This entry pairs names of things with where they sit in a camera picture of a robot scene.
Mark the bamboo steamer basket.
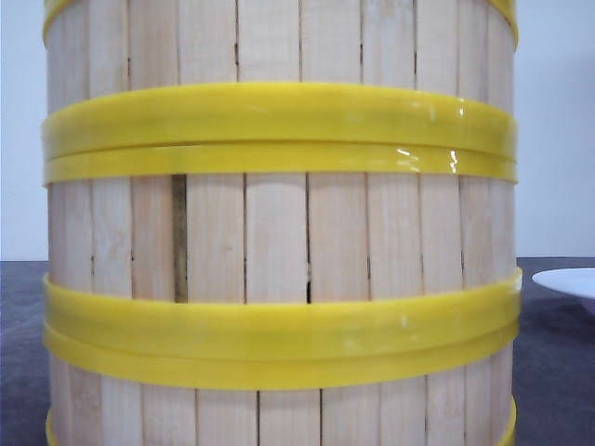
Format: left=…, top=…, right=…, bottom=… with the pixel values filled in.
left=40, top=138, right=522, bottom=368
left=44, top=326, right=518, bottom=445
left=39, top=0, right=520, bottom=154

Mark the white plate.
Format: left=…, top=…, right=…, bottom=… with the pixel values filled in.
left=532, top=268, right=595, bottom=304

